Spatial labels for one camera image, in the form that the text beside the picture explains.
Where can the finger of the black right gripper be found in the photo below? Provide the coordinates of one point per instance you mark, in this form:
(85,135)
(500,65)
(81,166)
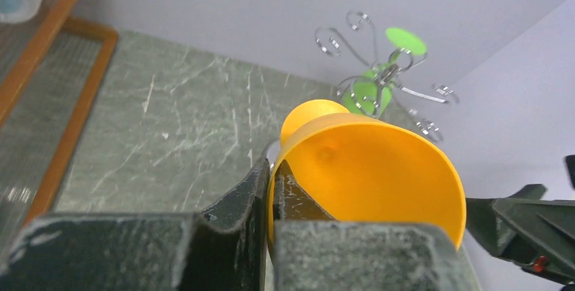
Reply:
(569,161)
(534,234)

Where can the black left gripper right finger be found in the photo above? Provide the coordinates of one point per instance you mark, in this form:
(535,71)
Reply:
(310,250)

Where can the orange wooden display shelf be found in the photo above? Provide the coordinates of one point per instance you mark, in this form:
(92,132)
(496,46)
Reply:
(52,67)

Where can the orange plastic wine glass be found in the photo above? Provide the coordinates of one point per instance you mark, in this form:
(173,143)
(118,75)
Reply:
(357,168)

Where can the chrome wine glass rack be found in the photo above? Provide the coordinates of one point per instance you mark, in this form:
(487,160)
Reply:
(331,42)

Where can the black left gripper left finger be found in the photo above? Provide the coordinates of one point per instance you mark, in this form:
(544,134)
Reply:
(218,248)

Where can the green plastic wine glass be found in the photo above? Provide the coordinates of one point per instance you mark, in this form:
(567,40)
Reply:
(371,92)

